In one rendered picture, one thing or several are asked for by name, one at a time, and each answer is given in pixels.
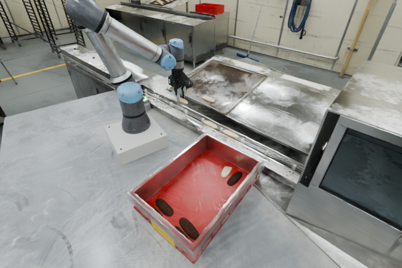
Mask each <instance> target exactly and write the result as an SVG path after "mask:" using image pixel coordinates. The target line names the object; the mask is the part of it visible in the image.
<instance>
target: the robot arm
mask: <svg viewBox="0 0 402 268"><path fill-rule="evenodd" d="M65 10H66V13H67V15H68V16H69V17H70V19H72V20H73V21H74V22H75V23H76V25H77V26H78V28H79V30H81V31H84V32H85V33H86V35H87V36H88V38H89V40H90V42H91V43H92V45H93V47H94V48H95V50H96V52H97V54H98V55H99V57H100V59H101V61H102V62H103V64H104V65H105V67H106V69H107V71H108V72H109V74H110V76H111V78H110V82H111V84H112V85H113V87H114V88H115V91H116V92H117V96H118V99H119V102H120V106H121V111H122V114H123V118H122V123H121V126H122V129H123V131H124V132H126V133H129V134H137V133H142V132H144V131H146V130H147V129H149V127H150V126H151V122H150V118H149V117H148V115H147V113H146V112H145V105H144V98H143V92H142V89H141V86H140V85H139V84H138V83H136V80H135V79H134V77H133V75H132V73H131V72H130V71H128V70H126V68H125V66H124V65H123V62H122V61H121V59H120V56H119V55H118V53H117V50H116V49H115V47H114V45H113V43H112V41H111V39H113V40H115V41H117V42H119V43H120V44H122V45H124V46H126V47H128V48H129V49H131V50H133V51H135V52H137V53H139V54H140V55H142V56H144V57H146V58H147V59H150V61H153V62H155V63H156V64H158V65H160V66H161V67H162V68H163V69H165V70H167V71H170V70H171V71H172V75H170V76H168V82H169V80H170V83H169V85H171V86H172V87H174V91H172V94H173V95H174V96H175V97H176V99H177V101H178V102H179V100H180V98H179V97H180V95H179V94H180V92H181V93H182V98H183V99H184V97H185V94H186V91H187V89H189V88H190V87H192V86H193V82H192V81H191V80H190V79H189V78H188V77H187V76H186V75H185V73H184V72H183V70H184V46H183V41H182V40H181V39H171V40H170V41H169V44H165V45H155V44H154V43H152V42H151V41H149V40H147V39H146V38H144V37H142V36H141V35H140V34H138V33H136V32H134V31H133V30H131V29H129V28H128V27H127V26H125V25H123V24H122V23H120V22H118V21H116V20H115V19H113V18H112V17H110V16H109V13H108V12H107V11H105V10H104V9H103V8H101V7H100V6H98V4H97V3H96V1H95V0H66V1H65ZM110 38H111V39H110Z"/></svg>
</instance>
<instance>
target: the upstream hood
mask: <svg viewBox="0 0 402 268"><path fill-rule="evenodd" d="M60 50H61V52H62V54H64V55H65V56H67V57H69V58H70V59H72V60H74V61H76V62H78V63H80V64H82V65H83V66H85V67H87V68H89V69H91V70H92V71H94V72H96V73H98V74H99V75H101V76H103V77H105V78H107V79H109V80H110V78H111V76H110V74H109V72H108V71H107V69H106V67H105V65H104V64H103V62H102V61H101V59H100V57H99V55H98V54H97V53H95V52H93V51H90V50H88V49H86V48H84V47H82V46H79V45H72V46H69V47H63V48H60ZM125 68H126V70H128V71H130V72H131V73H132V75H133V77H134V79H135V80H136V83H138V84H139V85H141V84H144V85H150V82H149V77H148V76H146V75H144V74H141V73H139V72H137V71H134V70H132V69H130V68H128V67H126V66H125Z"/></svg>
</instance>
